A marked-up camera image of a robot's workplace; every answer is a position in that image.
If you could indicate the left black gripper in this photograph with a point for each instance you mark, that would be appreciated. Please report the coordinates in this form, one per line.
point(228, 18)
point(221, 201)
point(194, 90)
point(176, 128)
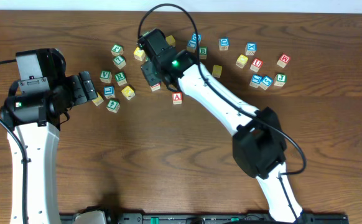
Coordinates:
point(79, 95)

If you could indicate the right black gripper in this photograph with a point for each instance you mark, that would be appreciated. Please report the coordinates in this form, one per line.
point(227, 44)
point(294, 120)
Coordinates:
point(152, 78)

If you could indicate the red A block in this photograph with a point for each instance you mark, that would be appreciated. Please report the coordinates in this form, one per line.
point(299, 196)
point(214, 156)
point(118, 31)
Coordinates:
point(177, 98)

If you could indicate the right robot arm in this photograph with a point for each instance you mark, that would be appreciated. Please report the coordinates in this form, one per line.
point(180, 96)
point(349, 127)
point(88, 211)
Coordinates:
point(258, 142)

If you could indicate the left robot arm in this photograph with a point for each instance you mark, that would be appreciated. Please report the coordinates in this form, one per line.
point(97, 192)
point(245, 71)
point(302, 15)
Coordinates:
point(31, 113)

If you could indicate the red E block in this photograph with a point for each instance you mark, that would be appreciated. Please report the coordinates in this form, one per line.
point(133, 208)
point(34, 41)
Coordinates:
point(155, 87)

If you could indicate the yellow G block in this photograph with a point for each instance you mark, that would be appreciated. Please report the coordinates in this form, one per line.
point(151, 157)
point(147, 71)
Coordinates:
point(98, 100)

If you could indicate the yellow block left upper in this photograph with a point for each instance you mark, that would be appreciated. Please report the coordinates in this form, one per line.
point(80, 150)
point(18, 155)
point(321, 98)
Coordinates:
point(139, 54)

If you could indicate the green V block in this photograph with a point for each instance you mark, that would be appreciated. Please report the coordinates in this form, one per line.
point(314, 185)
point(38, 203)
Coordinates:
point(106, 76)

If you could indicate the blue L block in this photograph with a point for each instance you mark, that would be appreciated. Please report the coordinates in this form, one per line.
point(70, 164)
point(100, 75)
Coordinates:
point(109, 92)

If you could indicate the yellow block near L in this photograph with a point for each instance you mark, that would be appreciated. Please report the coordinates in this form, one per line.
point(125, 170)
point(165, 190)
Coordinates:
point(128, 92)

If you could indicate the green R block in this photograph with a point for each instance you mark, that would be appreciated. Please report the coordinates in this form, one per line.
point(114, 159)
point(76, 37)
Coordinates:
point(120, 78)

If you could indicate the yellow block top centre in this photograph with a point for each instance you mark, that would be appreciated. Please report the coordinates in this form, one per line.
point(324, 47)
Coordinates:
point(170, 40)

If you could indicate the green 7 block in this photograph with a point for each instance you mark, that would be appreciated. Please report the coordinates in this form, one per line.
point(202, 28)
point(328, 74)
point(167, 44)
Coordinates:
point(119, 62)

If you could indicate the green 4 block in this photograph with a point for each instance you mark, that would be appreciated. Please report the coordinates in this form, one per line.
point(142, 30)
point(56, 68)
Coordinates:
point(113, 106)

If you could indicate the green J block upper left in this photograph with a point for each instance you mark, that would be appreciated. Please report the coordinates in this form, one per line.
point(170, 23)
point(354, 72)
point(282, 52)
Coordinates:
point(117, 50)

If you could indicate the green j block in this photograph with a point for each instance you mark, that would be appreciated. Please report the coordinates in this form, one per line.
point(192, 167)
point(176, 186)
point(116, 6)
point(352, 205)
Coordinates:
point(117, 50)
point(280, 80)

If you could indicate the blue block left of D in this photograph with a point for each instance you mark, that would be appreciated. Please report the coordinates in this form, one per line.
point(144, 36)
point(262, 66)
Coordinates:
point(191, 46)

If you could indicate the green B block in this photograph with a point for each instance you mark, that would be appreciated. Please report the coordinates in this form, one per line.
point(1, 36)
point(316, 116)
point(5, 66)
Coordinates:
point(203, 52)

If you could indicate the blue D block upper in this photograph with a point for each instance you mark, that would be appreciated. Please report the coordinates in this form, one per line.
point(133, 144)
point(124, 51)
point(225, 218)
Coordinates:
point(196, 37)

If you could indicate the yellow block centre right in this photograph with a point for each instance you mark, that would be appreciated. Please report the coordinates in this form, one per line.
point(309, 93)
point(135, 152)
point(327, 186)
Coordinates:
point(217, 70)

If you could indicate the blue D block right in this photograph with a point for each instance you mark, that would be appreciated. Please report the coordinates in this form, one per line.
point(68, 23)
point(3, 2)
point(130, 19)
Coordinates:
point(224, 44)

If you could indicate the blue X block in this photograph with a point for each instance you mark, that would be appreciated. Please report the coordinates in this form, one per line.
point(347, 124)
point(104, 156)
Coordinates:
point(250, 48)

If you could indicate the blue block lower right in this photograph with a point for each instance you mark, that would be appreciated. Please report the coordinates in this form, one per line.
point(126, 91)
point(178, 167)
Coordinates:
point(255, 81)

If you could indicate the red U block right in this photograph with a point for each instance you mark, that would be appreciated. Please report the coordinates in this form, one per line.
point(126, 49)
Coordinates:
point(256, 65)

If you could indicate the blue G block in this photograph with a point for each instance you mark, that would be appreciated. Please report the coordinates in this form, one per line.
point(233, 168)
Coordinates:
point(266, 82)

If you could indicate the green J block right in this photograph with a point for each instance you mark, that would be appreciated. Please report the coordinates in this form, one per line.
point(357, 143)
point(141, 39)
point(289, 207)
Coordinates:
point(280, 80)

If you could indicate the red M block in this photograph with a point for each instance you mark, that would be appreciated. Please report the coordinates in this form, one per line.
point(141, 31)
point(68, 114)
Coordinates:
point(283, 60)

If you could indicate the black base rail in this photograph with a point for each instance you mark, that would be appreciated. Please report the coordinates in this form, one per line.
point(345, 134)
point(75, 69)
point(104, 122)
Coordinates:
point(137, 218)

